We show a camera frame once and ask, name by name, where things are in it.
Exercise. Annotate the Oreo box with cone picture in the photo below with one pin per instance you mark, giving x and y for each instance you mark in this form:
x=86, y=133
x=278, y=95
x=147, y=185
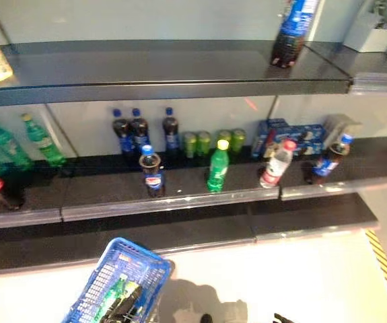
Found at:
x=271, y=144

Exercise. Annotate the black shelf board without rail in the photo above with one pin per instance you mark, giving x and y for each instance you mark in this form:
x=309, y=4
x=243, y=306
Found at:
x=146, y=74

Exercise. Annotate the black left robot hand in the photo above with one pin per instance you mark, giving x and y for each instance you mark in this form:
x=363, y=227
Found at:
x=124, y=304

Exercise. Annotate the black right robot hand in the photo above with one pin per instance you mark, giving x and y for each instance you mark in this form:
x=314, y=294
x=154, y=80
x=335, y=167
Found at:
x=283, y=319

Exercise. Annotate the yellow-green drink bottle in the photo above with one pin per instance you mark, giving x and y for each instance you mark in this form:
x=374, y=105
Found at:
x=134, y=289

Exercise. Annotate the black shelf board clear rail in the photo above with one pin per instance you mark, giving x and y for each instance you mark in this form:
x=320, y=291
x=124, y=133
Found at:
x=364, y=171
x=38, y=202
x=186, y=198
x=375, y=70

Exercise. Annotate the black base shelf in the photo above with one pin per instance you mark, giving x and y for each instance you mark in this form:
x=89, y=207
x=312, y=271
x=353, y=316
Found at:
x=146, y=228

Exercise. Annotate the white planter box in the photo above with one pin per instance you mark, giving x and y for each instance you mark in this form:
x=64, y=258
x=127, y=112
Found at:
x=371, y=30

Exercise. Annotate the blue plastic shopping basket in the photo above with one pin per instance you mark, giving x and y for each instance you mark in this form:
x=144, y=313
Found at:
x=129, y=259

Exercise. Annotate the large Pepsi cola bottle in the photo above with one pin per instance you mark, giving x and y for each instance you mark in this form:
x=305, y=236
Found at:
x=292, y=33

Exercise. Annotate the wide flat blue Oreo box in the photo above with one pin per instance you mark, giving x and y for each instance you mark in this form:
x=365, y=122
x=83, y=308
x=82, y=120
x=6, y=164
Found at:
x=307, y=138

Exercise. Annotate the clear water bottle red cap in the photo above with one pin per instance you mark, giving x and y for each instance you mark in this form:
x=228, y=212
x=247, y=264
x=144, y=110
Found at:
x=277, y=165

